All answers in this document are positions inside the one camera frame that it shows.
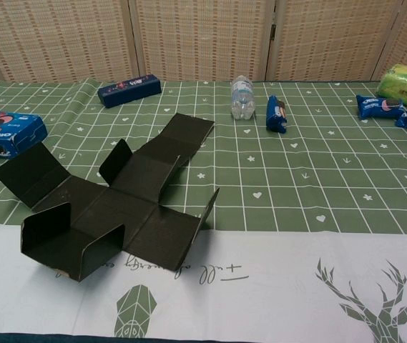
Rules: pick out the black paper box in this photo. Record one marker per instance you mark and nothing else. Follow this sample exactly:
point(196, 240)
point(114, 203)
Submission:
point(117, 214)

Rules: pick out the long dark blue box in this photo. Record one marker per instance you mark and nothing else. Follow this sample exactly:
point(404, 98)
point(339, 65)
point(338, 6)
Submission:
point(128, 91)

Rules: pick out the clear plastic water bottle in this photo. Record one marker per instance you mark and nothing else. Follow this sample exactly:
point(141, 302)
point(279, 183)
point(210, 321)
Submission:
point(242, 100)

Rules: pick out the blue Oreo packet white label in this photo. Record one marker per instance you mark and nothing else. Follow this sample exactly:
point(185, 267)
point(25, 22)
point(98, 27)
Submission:
point(275, 114)

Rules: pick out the green grid tablecloth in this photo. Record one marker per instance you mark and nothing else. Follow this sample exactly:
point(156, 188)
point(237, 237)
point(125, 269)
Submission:
point(296, 178)

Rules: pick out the woven folding screen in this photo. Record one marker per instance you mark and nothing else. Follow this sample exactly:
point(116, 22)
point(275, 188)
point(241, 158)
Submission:
point(206, 35)

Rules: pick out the blue Oreo packet pink cookie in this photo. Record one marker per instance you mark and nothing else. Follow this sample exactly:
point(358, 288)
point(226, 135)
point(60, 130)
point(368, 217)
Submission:
point(376, 105)

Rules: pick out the large blue Oreo carton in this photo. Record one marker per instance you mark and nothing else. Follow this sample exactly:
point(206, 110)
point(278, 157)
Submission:
point(20, 132)

